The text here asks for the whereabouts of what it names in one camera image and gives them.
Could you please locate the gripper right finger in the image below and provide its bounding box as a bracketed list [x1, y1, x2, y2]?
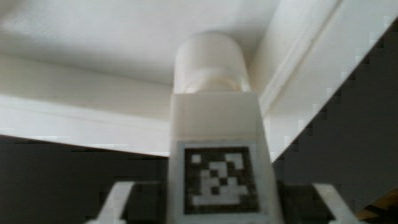
[283, 182, 364, 224]

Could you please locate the white leg with tag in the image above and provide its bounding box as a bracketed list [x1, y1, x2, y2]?
[167, 32, 284, 224]

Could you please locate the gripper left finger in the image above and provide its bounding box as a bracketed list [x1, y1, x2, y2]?
[85, 180, 162, 224]

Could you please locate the white square tabletop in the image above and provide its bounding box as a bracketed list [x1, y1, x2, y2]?
[0, 0, 398, 155]

